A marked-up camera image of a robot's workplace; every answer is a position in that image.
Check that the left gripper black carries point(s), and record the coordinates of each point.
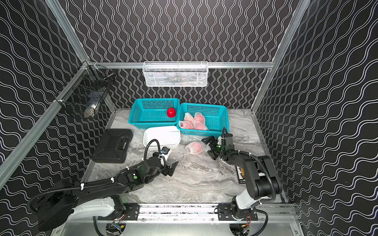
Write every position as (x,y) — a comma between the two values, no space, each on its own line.
(165,166)

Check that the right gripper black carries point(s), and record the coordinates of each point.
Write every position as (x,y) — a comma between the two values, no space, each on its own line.
(210,138)

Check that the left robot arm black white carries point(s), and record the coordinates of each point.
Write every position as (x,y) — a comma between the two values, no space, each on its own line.
(54,206)

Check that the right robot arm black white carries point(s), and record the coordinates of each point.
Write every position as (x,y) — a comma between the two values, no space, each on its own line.
(261,182)

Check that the netted apple front middle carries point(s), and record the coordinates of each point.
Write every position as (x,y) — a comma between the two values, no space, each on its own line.
(199,126)

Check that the netted apple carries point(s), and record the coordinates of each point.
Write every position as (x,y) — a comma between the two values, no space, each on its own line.
(188,117)
(185,125)
(199,117)
(199,126)

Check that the right teal plastic basket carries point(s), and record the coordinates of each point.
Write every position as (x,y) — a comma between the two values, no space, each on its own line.
(217,120)

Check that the teal plastic basket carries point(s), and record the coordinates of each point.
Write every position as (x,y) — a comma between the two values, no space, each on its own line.
(217,120)
(152,112)

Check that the netted apple back right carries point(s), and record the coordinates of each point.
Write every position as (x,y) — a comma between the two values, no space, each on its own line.
(199,117)

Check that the netted apple front left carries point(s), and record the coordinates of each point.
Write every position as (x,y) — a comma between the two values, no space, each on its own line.
(185,125)

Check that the white plastic tray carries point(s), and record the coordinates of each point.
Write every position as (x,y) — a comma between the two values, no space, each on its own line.
(168,136)

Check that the netted apple back left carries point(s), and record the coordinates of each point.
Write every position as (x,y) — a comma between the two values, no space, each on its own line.
(188,117)

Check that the black plastic tool case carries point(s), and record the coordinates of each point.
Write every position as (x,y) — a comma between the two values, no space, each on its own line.
(113,146)

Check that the left teal plastic basket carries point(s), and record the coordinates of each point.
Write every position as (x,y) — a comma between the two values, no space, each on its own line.
(152,112)

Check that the object in black basket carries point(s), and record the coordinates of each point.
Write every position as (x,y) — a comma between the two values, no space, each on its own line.
(91,111)

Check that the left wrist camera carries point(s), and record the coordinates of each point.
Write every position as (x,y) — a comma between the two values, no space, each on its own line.
(165,151)

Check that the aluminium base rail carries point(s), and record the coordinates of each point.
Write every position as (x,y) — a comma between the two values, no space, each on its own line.
(212,213)

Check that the white wire wall basket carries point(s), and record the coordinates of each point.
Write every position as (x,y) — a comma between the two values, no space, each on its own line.
(176,73)

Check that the black wire wall basket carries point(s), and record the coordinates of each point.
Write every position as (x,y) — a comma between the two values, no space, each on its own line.
(91,86)

